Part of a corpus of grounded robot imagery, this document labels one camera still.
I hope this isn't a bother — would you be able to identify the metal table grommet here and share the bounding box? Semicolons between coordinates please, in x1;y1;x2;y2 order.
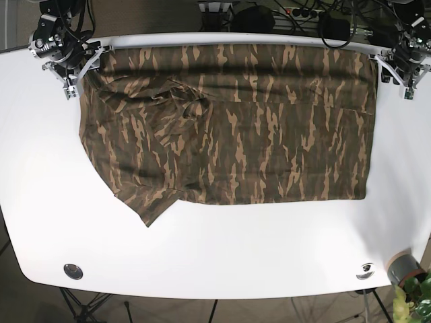
63;264;84;280
356;262;375;281

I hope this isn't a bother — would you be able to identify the camouflage T-shirt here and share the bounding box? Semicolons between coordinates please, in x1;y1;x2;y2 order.
79;44;378;225

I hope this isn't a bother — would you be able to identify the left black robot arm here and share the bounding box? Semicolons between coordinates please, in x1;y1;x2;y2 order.
317;1;430;100

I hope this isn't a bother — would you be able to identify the left metal table grommet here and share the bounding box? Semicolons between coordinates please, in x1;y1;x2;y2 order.
63;264;84;280

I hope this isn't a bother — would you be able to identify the green plant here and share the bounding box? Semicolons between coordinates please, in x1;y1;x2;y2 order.
393;272;430;323

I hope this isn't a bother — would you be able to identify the right metal table grommet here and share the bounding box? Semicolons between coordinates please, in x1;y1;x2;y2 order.
356;262;375;281

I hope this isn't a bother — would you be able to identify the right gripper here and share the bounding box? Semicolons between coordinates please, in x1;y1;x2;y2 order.
41;41;112;100

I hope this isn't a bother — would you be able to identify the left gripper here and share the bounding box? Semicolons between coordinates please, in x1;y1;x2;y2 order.
369;37;430;100

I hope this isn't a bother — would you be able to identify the grey plant pot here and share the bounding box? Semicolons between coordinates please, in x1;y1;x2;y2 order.
385;249;427;287

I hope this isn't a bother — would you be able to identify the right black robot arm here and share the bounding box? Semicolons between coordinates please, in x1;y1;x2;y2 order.
28;1;113;100

